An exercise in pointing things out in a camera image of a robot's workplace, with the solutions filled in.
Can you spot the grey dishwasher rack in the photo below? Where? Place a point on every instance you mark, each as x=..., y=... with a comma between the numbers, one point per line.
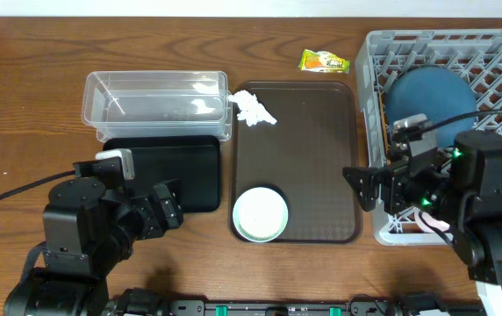
x=475, y=55

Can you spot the pale green bowl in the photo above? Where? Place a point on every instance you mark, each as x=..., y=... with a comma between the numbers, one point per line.
x=260, y=214

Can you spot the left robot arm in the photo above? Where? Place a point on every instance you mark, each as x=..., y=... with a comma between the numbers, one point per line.
x=90, y=225

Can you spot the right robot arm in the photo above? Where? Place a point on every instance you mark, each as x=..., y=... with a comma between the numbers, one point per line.
x=468, y=198

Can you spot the yellow green snack wrapper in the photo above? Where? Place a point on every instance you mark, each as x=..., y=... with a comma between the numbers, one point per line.
x=323, y=62

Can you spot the wooden chopstick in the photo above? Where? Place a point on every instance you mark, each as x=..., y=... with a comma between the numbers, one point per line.
x=384, y=127

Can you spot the clear plastic bin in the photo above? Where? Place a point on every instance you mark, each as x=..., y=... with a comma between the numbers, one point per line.
x=157, y=103

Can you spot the dark brown serving tray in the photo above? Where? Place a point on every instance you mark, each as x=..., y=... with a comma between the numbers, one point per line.
x=302, y=157

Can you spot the white tissue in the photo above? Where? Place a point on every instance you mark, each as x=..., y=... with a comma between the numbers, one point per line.
x=250, y=109

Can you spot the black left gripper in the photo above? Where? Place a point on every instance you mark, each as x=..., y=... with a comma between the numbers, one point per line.
x=154, y=224

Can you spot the pink white cup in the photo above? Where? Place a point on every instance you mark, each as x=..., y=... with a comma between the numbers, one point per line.
x=426, y=223

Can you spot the dark blue plate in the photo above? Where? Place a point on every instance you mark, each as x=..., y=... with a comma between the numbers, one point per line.
x=435, y=92

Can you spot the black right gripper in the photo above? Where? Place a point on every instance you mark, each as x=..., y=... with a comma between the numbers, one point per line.
x=375, y=177

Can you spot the black plastic bin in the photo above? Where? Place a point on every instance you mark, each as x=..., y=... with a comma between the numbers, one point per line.
x=192, y=162

